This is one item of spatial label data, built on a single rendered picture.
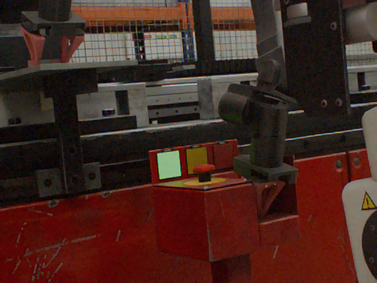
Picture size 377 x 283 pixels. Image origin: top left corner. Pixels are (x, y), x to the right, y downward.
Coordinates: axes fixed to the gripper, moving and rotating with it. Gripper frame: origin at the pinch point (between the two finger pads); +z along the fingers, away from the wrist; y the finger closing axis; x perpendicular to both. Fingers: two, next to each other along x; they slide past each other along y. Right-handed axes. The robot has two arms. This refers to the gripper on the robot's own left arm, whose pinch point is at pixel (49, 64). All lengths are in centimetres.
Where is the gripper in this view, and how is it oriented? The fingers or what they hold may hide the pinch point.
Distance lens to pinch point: 134.8
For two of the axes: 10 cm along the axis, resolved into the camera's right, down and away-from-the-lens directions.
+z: -1.7, 8.9, 4.3
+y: -8.3, 1.1, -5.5
